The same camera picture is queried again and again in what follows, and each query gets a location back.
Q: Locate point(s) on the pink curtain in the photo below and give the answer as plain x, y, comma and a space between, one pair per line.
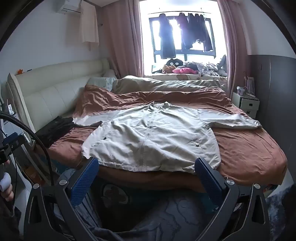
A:
233, 46
122, 34

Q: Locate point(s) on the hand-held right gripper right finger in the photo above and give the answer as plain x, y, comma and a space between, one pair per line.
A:
208, 183

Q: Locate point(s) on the dark purple hanging garment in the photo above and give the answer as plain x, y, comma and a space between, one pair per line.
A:
182, 30

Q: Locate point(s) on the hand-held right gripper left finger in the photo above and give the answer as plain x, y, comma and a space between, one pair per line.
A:
84, 180

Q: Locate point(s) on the dark hanging coat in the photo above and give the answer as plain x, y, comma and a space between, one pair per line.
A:
166, 39

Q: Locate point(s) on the grey wardrobe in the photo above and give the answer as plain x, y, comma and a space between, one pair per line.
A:
272, 97

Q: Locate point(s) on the beige duvet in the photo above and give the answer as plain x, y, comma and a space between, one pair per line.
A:
161, 84

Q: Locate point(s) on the cream padded headboard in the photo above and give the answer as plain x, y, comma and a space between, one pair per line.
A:
46, 92

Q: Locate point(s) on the light blue pillow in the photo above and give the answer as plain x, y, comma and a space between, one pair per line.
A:
99, 82

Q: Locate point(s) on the grey blue rug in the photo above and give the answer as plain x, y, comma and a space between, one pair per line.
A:
275, 204

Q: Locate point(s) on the black folded clothes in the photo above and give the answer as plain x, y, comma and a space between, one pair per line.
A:
55, 129

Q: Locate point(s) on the orange clip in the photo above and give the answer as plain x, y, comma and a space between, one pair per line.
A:
20, 71

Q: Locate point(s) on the black plush toy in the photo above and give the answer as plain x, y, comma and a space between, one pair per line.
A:
174, 62

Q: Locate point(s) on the cream hanging cloth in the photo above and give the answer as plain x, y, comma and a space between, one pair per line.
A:
89, 25

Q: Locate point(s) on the person's left forearm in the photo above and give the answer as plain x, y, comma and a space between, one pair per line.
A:
9, 220

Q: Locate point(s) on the beige jacket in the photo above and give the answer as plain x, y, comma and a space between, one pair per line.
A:
150, 139

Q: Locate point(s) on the white air conditioner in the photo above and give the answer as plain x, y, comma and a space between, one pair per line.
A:
69, 5

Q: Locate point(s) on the dark hanging jacket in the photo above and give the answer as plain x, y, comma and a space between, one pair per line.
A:
198, 30

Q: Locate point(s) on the brown blanket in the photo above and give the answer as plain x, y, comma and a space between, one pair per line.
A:
242, 148

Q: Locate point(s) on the white pillow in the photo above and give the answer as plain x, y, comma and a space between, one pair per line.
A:
110, 73

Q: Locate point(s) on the brown teddy bear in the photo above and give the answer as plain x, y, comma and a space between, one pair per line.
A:
168, 68

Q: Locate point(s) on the pink striped rack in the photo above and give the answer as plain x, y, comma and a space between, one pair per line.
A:
249, 87

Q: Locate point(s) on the pink cloth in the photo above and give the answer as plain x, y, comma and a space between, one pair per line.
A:
185, 71

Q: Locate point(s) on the pale cup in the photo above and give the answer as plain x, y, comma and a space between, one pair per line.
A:
240, 90

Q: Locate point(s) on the pile of light clothes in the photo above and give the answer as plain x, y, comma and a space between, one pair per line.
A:
205, 68

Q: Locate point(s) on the white nightstand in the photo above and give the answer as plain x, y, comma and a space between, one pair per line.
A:
245, 104

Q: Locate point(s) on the person's left hand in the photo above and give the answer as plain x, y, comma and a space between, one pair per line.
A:
7, 195

